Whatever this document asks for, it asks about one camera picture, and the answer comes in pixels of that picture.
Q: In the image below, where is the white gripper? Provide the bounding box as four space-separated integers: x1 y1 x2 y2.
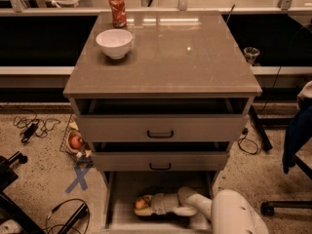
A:
134 193 179 216

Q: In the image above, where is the orange fruit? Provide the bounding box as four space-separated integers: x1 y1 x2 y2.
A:
135 197 147 210

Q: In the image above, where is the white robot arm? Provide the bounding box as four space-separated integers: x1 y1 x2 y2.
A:
134 186 269 234

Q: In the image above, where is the bottom drawer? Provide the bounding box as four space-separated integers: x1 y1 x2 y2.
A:
101 172 212 234

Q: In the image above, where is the drawer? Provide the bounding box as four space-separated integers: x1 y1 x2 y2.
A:
76 113 249 142
101 172 212 234
92 141 229 172

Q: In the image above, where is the middle drawer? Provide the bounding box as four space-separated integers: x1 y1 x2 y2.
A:
92 141 229 172

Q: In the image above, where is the grey drawer cabinet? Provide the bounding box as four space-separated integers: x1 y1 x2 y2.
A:
64 12 260 223

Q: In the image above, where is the top drawer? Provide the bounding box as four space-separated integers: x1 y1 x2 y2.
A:
76 113 249 142

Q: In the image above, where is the blue tape cross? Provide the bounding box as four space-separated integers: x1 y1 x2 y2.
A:
65 164 92 193

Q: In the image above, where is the red apple in basket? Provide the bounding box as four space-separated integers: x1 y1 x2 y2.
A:
69 136 84 149

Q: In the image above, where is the black stand lower left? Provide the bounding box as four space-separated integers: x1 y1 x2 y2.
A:
0 151 91 234

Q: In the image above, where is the black chair base right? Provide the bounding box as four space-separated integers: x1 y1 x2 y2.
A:
260 154 312 217

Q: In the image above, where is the white ceramic bowl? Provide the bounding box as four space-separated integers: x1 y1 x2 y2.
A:
96 29 133 59

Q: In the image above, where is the clear glass cup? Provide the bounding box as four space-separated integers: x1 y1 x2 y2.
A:
243 47 260 65

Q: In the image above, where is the red soda can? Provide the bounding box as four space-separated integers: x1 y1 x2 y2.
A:
109 0 127 28

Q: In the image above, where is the black cable lower left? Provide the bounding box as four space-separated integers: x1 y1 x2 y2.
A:
44 198 91 234

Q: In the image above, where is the wire basket on floor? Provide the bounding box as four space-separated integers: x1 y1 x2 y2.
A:
59 115 93 164

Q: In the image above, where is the black cable loop right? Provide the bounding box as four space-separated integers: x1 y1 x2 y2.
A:
237 128 263 156

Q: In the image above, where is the black power adapter with cable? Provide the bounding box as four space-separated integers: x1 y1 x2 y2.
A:
13 109 60 144

